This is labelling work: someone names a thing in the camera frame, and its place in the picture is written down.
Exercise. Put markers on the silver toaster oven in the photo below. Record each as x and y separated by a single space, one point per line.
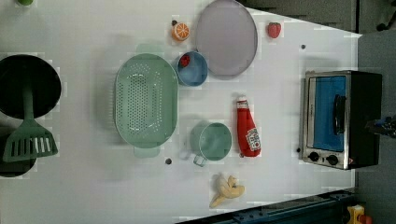
338 106

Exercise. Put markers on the red strawberry toy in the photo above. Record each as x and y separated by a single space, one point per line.
274 29

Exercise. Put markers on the blue metal frame rail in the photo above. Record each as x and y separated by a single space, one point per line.
326 208

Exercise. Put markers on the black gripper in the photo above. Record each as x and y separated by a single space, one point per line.
385 126

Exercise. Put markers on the green measuring cup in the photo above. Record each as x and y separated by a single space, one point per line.
210 141

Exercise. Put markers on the red ketchup bottle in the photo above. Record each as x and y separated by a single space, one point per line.
248 137

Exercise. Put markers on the green slotted spatula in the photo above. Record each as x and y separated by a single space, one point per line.
30 140

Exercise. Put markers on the small red toy fruit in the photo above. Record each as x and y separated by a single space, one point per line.
185 60

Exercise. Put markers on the black frying pan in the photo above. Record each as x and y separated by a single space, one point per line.
44 81

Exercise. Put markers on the green oval colander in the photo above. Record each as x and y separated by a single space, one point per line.
145 101

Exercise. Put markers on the grey round plate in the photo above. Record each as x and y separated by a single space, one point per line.
226 35

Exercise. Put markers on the peeled banana toy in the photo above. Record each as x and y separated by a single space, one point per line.
227 189

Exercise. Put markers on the orange slice toy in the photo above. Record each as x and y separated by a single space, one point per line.
180 31

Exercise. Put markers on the blue bowl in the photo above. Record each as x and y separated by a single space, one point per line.
195 73

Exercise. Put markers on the green toy fruit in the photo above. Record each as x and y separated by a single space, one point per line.
25 2

